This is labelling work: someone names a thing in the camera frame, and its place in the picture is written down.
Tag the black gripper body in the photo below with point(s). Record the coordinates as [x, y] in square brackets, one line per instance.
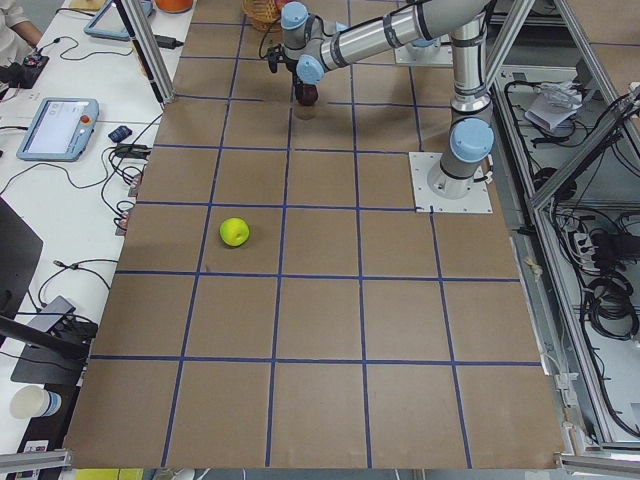
[299, 83]

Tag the dark red apple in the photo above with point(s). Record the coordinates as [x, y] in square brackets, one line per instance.
[306, 95]

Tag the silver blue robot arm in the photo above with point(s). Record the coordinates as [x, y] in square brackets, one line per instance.
[311, 48]

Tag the woven wicker basket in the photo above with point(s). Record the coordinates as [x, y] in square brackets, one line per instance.
[261, 14]

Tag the green apple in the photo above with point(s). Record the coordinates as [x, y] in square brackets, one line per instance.
[234, 231]

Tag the dark blue pouch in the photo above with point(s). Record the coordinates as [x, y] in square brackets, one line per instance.
[120, 133]

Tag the blue teach pendant far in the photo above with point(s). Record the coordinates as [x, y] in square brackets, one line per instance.
[107, 24]

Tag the blue teach pendant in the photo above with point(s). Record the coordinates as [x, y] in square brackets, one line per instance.
[107, 24]
[60, 130]

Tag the blue teach pendant near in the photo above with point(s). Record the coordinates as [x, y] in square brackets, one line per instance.
[60, 130]

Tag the black monitor stand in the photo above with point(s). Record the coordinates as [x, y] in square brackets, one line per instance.
[56, 342]

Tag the white paper cup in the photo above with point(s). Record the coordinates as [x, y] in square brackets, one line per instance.
[33, 401]

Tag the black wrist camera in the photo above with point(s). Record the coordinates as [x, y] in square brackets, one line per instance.
[275, 56]

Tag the aluminium frame post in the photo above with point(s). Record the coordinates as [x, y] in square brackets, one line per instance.
[147, 49]

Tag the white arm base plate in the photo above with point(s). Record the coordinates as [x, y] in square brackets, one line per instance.
[435, 192]

